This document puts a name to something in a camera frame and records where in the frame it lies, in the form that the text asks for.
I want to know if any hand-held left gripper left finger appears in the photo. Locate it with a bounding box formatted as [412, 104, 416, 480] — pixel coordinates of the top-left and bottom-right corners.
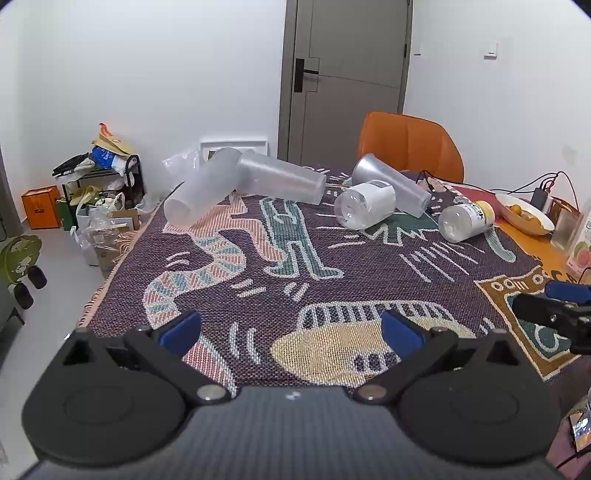
[62, 310, 232, 407]

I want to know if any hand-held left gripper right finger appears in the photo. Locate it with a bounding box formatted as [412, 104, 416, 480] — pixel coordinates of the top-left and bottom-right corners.
[353, 308, 528, 407]

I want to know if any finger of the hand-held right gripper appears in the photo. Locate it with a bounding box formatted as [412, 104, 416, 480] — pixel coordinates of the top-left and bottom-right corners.
[511, 292, 591, 356]
[545, 281, 591, 306]

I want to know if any white cup with yellow lid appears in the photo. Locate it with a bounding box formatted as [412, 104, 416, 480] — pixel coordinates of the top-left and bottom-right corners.
[438, 200, 498, 243]

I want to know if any clear cup with white label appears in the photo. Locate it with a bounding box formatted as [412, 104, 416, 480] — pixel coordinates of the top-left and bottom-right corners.
[334, 180, 397, 230]

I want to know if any tall frosted plastic cup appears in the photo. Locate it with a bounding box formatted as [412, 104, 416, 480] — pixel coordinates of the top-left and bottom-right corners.
[163, 147, 242, 232]
[235, 150, 329, 206]

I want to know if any grey translucent plastic cup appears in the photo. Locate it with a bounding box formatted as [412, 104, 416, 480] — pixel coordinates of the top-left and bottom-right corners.
[351, 153, 433, 219]

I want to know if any pink drink carton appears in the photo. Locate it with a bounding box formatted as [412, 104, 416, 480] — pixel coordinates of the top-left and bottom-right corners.
[566, 217, 591, 283]

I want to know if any clear glass container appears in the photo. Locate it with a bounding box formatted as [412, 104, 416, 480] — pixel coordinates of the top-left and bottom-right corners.
[551, 198, 581, 253]

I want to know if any white bowl with oranges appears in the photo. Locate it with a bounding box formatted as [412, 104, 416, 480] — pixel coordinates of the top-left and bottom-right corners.
[494, 192, 555, 236]

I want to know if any printed woven blanket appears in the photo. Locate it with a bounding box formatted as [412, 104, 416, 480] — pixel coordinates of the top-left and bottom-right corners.
[78, 165, 591, 403]

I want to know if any cardboard box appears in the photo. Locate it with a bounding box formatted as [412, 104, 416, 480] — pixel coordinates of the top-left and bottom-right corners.
[90, 208, 142, 278]

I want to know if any phone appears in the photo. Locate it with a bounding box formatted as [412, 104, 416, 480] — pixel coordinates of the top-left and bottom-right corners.
[567, 406, 591, 452]

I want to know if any black storage rack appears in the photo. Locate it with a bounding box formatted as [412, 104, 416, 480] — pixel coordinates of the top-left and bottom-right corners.
[52, 154, 147, 223]

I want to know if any clear plastic bag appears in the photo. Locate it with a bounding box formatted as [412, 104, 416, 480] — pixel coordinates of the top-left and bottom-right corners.
[162, 147, 205, 186]

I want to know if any green toy chair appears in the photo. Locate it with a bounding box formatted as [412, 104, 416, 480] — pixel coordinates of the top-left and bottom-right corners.
[0, 234, 48, 311]

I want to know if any orange box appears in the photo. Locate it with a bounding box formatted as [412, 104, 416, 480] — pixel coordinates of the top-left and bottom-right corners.
[21, 185, 62, 230]

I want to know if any blue bag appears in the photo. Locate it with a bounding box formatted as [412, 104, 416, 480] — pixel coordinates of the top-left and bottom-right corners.
[89, 146, 117, 169]

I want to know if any orange chair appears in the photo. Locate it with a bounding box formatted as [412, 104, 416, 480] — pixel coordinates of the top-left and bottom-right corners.
[356, 111, 465, 184]

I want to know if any brown paper bag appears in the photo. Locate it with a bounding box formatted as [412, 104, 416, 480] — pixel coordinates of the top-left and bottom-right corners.
[90, 122, 137, 158]

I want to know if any grey door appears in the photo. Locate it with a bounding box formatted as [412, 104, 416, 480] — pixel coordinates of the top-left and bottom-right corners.
[278, 0, 413, 169]

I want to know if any black power adapter with cables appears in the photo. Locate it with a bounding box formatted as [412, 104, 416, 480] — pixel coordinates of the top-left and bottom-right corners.
[488, 171, 583, 213]

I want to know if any white picture frame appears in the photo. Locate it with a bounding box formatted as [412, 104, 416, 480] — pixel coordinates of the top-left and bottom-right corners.
[199, 138, 270, 163]

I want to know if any black door handle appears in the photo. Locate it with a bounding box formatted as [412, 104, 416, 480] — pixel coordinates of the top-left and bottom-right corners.
[294, 57, 320, 93]

